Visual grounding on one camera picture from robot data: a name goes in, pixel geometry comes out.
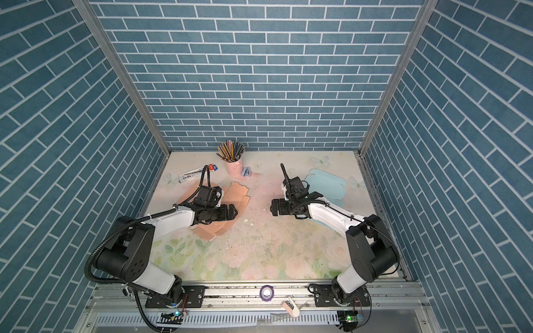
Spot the orange paper box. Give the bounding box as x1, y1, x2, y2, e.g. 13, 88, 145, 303
177, 178, 251, 241

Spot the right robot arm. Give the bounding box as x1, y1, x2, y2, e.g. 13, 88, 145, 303
270, 177, 400, 304

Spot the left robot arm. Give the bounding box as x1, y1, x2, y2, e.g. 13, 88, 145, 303
85, 185, 238, 307

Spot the white pen box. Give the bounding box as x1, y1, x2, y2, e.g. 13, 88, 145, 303
178, 165, 218, 183

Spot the light blue flat paper box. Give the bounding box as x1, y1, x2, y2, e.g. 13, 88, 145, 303
305, 169, 348, 207

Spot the small blue stapler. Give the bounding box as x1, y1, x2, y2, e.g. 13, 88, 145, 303
242, 166, 251, 177

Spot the pink pencil cup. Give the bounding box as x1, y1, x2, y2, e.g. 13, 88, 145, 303
226, 160, 244, 177

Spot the bundle of coloured pencils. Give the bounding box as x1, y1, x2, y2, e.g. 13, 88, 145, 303
216, 140, 245, 163

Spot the purple tape roll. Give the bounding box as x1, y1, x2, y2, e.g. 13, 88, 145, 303
260, 284, 274, 302

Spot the white pink clip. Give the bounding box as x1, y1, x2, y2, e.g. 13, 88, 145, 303
282, 298, 301, 318

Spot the right black cable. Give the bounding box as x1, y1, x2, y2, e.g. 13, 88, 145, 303
280, 163, 401, 276

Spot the left black corrugated cable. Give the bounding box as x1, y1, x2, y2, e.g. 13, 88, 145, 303
82, 164, 211, 333

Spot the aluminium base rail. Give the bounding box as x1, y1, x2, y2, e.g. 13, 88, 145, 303
74, 278, 442, 333

